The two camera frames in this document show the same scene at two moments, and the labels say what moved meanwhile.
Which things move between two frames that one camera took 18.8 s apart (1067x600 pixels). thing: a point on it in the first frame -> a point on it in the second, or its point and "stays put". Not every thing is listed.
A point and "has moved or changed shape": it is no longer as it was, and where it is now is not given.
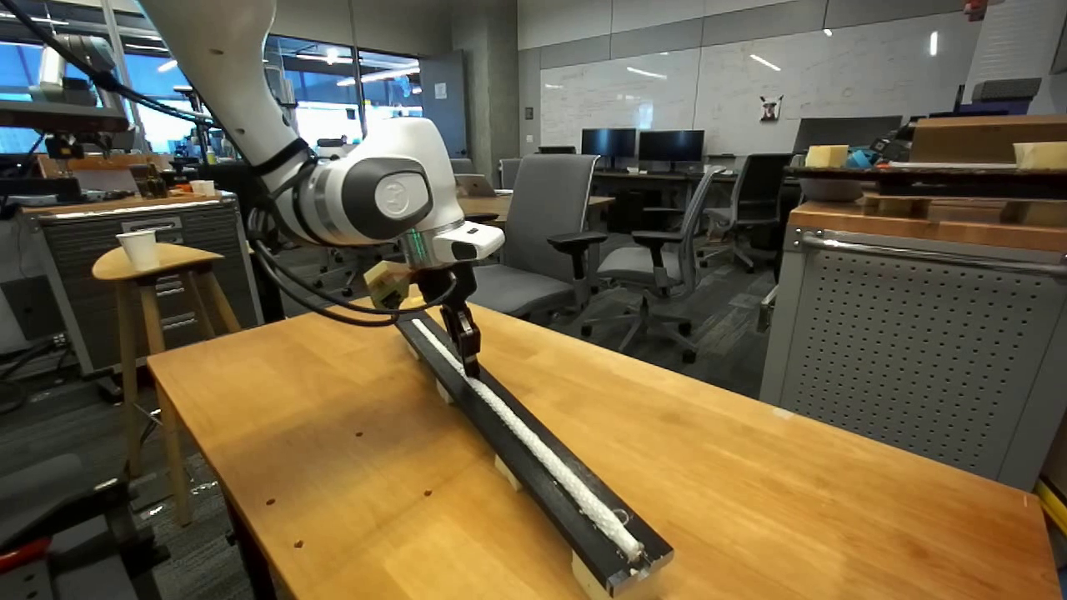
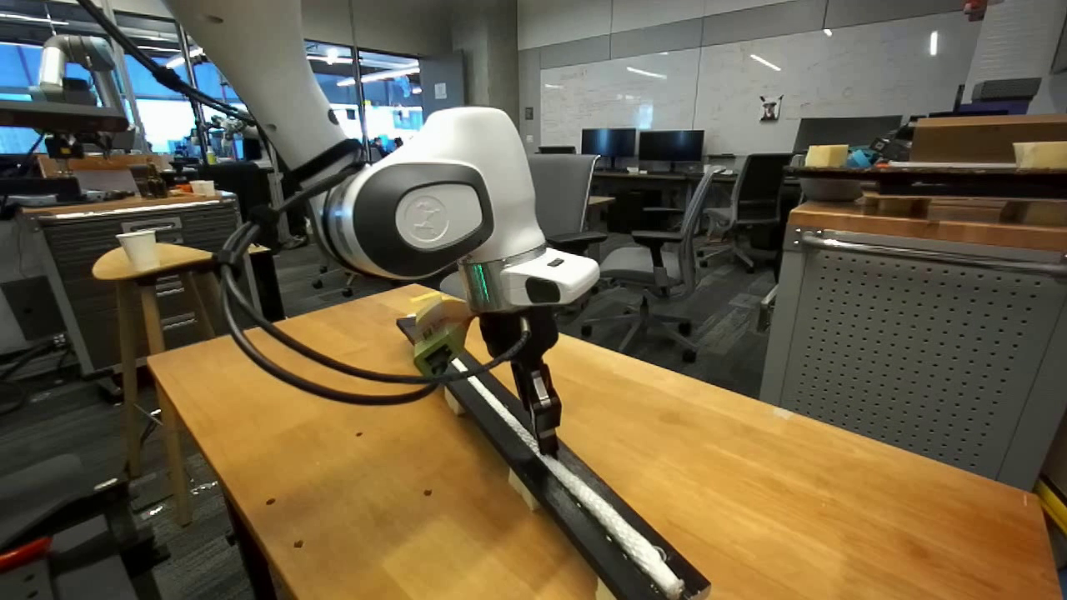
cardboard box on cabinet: x=977 y=137 stays put
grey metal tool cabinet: x=927 y=327 stays put
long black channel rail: x=547 y=496 has moved or changed shape
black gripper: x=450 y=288 -> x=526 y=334
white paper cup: x=140 y=247 stays put
